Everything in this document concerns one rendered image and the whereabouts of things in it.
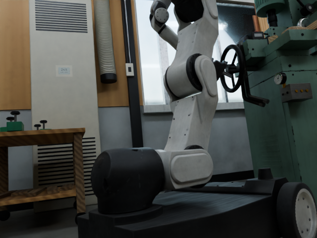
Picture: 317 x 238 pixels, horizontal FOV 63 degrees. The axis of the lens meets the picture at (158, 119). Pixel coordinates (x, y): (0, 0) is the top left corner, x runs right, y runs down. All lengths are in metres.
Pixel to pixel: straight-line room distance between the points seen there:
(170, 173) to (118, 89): 1.95
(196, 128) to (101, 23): 1.95
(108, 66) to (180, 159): 1.84
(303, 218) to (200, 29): 0.75
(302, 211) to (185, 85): 0.56
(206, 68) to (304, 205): 0.56
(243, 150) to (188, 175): 2.29
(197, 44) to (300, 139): 0.78
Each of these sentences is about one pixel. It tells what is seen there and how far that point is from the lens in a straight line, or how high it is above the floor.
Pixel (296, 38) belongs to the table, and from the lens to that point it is 1.55.
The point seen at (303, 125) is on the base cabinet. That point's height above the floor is 0.41.
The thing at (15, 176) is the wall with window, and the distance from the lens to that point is 2.57.
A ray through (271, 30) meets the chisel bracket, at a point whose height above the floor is 1.04.
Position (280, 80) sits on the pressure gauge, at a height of 0.64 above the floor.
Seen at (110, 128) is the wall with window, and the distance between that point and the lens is 2.55.
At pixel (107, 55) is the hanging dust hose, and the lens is 2.55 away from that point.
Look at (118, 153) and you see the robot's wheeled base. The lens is 0.71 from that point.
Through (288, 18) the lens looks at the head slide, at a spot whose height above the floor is 1.12.
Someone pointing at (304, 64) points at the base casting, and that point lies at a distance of 1.65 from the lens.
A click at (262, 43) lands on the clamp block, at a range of 1.73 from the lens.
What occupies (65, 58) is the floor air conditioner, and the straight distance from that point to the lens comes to 2.39.
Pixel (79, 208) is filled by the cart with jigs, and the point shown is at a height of 0.09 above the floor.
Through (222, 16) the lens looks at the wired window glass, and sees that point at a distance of 3.55.
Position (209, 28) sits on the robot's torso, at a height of 0.81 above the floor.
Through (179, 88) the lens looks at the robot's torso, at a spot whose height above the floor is 0.57.
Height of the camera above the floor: 0.32
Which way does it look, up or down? 9 degrees up
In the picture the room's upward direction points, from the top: 6 degrees counter-clockwise
